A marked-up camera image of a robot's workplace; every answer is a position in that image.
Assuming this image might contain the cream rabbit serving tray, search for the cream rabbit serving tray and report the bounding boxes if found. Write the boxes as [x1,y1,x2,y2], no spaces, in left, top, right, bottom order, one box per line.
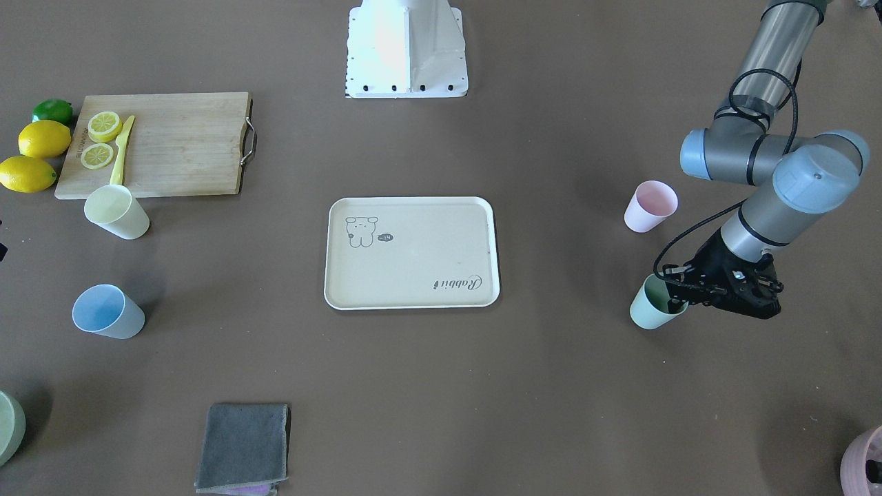
[324,196,501,311]

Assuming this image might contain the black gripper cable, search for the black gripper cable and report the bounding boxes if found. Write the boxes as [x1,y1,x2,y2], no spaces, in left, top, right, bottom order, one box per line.
[653,68,800,283]

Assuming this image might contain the mint green bowl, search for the mint green bowl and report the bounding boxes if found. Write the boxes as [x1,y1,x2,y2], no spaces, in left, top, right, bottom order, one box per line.
[0,391,26,466]

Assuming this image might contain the pale yellow cup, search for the pale yellow cup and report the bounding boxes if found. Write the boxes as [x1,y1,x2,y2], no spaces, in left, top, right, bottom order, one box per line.
[84,185,150,240]

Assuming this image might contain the light blue cup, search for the light blue cup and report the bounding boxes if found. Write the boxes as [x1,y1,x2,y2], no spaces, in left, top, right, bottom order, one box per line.
[72,285,145,340]

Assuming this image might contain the mint green cup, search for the mint green cup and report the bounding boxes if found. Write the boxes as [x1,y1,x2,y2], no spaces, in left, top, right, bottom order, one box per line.
[630,274,686,330]

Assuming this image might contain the green lime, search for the green lime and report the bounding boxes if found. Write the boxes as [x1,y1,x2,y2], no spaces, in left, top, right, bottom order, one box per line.
[32,99,73,125]

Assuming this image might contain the bamboo cutting board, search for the bamboo cutting board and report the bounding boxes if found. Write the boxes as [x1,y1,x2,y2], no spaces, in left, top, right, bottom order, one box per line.
[54,92,252,200]

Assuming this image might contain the lower whole yellow lemon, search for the lower whole yellow lemon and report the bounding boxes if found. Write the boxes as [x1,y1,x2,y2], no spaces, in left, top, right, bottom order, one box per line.
[1,155,57,194]

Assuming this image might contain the lemon slice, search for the lemon slice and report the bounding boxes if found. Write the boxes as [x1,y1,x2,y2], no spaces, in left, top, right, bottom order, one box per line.
[79,143,116,170]
[86,111,123,143]

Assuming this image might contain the pink cup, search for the pink cup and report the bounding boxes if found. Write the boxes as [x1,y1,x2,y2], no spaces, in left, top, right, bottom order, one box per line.
[624,181,679,233]

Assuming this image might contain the yellow plastic knife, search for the yellow plastic knife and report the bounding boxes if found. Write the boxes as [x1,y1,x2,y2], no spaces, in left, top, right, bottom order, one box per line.
[110,115,136,185]

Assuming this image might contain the upper whole yellow lemon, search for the upper whole yellow lemon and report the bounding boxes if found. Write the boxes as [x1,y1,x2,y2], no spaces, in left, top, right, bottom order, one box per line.
[18,120,72,159]

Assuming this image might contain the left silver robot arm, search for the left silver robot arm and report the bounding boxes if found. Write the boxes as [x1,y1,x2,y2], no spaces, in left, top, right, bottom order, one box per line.
[653,1,872,318]

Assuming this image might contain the folded grey cloth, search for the folded grey cloth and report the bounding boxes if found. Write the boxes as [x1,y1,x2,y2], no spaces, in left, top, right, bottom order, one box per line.
[194,403,289,495]

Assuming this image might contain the upper lemon slice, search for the upper lemon slice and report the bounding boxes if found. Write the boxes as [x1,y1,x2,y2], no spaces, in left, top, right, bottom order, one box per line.
[86,111,123,143]

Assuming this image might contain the pink mixing bowl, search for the pink mixing bowl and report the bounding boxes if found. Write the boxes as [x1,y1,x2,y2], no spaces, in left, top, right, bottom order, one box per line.
[840,426,881,495]

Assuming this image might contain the whole yellow lemon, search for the whole yellow lemon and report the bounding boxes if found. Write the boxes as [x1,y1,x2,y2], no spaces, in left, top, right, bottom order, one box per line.
[18,120,72,159]
[1,155,57,194]

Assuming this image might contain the lower lemon slice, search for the lower lemon slice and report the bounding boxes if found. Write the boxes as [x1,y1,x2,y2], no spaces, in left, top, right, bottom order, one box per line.
[79,143,116,170]

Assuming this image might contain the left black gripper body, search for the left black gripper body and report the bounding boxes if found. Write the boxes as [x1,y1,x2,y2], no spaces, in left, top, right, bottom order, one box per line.
[679,231,783,320]

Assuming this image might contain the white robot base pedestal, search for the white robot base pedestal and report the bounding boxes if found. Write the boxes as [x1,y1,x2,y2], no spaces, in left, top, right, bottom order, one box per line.
[345,1,469,99]

